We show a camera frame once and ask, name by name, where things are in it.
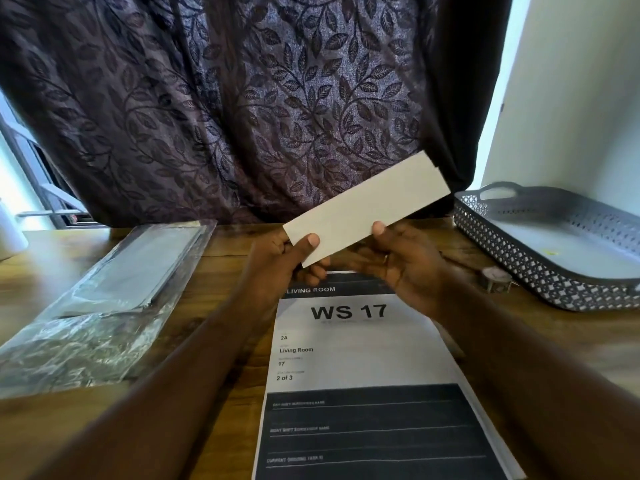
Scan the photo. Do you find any printed black and white sheet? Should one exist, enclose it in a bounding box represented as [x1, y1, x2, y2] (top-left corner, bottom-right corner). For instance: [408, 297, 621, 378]
[251, 271, 527, 480]

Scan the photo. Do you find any white paper envelope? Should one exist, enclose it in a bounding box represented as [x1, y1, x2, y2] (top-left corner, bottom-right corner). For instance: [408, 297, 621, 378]
[282, 150, 452, 269]

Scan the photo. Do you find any person's left forearm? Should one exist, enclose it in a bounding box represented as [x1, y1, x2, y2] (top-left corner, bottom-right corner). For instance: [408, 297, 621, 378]
[30, 290, 281, 480]

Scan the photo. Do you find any metal window frame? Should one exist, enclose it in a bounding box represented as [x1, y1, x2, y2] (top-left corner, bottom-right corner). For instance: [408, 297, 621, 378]
[0, 90, 107, 230]

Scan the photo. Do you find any person's right hand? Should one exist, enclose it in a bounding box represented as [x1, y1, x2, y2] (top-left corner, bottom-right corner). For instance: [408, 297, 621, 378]
[327, 221, 454, 321]

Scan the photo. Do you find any person's right forearm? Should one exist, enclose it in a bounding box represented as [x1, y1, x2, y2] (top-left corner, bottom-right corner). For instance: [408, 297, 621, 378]
[429, 275, 640, 480]

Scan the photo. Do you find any grey folded sheet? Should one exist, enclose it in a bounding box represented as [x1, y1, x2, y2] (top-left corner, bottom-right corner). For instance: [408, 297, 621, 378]
[60, 226, 202, 316]

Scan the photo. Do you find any small tape roll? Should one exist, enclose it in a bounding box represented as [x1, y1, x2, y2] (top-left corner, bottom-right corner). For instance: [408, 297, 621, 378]
[480, 267, 514, 295]

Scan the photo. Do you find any grey perforated plastic tray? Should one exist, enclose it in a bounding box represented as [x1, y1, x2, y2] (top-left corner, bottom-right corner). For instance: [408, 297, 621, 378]
[452, 182, 640, 312]

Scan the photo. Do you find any person's left hand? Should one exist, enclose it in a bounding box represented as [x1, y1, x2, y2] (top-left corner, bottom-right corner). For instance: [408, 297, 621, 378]
[240, 227, 332, 316]

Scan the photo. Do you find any dark leaf-patterned curtain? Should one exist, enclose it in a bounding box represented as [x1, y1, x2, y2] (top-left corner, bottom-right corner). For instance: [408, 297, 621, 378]
[0, 0, 515, 228]

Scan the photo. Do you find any clear plastic bag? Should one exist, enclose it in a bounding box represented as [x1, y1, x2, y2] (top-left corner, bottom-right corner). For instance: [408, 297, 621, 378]
[0, 220, 218, 400]

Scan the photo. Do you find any white container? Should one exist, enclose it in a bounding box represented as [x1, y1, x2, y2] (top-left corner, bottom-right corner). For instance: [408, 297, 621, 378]
[0, 197, 30, 262]

